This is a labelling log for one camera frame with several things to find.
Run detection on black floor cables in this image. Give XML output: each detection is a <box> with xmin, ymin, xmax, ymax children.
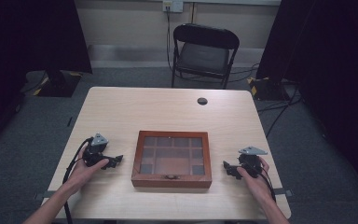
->
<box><xmin>229</xmin><ymin>63</ymin><xmax>304</xmax><ymax>138</ymax></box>

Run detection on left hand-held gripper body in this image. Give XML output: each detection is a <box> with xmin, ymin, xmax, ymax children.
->
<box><xmin>82</xmin><ymin>133</ymin><xmax>113</xmax><ymax>168</ymax></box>

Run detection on wooden glass-lid display box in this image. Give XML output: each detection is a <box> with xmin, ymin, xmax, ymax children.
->
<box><xmin>131</xmin><ymin>130</ymin><xmax>213</xmax><ymax>189</ymax></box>

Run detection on black curtain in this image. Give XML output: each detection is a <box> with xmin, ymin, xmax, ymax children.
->
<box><xmin>0</xmin><ymin>0</ymin><xmax>93</xmax><ymax>157</ymax></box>
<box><xmin>255</xmin><ymin>0</ymin><xmax>358</xmax><ymax>200</ymax></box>

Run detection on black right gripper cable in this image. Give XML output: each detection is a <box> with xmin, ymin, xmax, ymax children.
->
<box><xmin>257</xmin><ymin>171</ymin><xmax>277</xmax><ymax>203</ymax></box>

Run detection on black wall cable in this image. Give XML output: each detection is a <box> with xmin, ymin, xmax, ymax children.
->
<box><xmin>166</xmin><ymin>6</ymin><xmax>173</xmax><ymax>74</ymax></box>

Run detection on black stand base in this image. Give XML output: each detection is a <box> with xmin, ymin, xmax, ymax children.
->
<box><xmin>247</xmin><ymin>76</ymin><xmax>290</xmax><ymax>101</ymax></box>
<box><xmin>32</xmin><ymin>70</ymin><xmax>84</xmax><ymax>98</ymax></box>

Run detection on grey table strap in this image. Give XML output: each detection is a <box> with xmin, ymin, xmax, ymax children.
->
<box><xmin>273</xmin><ymin>188</ymin><xmax>293</xmax><ymax>198</ymax></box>

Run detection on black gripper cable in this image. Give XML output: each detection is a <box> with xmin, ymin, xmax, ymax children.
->
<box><xmin>257</xmin><ymin>171</ymin><xmax>277</xmax><ymax>203</ymax></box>
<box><xmin>62</xmin><ymin>136</ymin><xmax>93</xmax><ymax>224</ymax></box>

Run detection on black folding chair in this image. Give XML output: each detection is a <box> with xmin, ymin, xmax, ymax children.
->
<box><xmin>171</xmin><ymin>22</ymin><xmax>241</xmax><ymax>91</ymax></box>

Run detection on white wall socket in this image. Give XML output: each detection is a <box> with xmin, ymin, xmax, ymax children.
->
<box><xmin>162</xmin><ymin>0</ymin><xmax>185</xmax><ymax>14</ymax></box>

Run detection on person's left hand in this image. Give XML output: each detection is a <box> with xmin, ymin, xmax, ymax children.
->
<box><xmin>64</xmin><ymin>147</ymin><xmax>110</xmax><ymax>191</ymax></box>

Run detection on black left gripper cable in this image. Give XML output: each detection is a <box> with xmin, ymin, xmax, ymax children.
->
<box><xmin>62</xmin><ymin>136</ymin><xmax>93</xmax><ymax>224</ymax></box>

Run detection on person's right hand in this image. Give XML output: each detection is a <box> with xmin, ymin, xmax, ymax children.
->
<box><xmin>236</xmin><ymin>156</ymin><xmax>276</xmax><ymax>203</ymax></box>

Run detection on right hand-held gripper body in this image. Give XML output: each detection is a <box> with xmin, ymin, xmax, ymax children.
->
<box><xmin>236</xmin><ymin>146</ymin><xmax>269</xmax><ymax>179</ymax></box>

